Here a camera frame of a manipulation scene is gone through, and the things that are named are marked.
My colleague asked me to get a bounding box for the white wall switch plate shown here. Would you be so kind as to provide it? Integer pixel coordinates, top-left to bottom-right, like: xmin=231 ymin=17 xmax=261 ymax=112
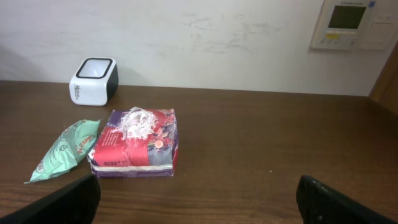
xmin=357 ymin=0 xmax=397 ymax=50

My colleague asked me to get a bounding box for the white barcode scanner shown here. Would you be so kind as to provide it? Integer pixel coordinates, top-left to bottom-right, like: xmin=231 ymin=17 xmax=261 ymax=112
xmin=69 ymin=57 xmax=119 ymax=106

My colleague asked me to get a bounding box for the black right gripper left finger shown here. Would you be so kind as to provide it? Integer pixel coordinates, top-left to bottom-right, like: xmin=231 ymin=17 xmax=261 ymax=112
xmin=1 ymin=174 xmax=101 ymax=224

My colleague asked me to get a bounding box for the red purple tissue pack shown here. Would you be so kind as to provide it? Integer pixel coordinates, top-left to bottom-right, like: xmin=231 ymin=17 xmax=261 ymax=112
xmin=87 ymin=107 xmax=179 ymax=178

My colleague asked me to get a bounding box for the wall thermostat control panel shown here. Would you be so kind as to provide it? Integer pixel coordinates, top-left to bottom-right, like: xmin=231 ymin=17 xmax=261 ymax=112
xmin=310 ymin=0 xmax=376 ymax=50

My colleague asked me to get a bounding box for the mint green snack packet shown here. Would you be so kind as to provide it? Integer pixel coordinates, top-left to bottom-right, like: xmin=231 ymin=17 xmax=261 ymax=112
xmin=28 ymin=119 xmax=100 ymax=183

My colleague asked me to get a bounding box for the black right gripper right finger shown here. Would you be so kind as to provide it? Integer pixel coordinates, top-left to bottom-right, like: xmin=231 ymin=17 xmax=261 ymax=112
xmin=296 ymin=175 xmax=397 ymax=224

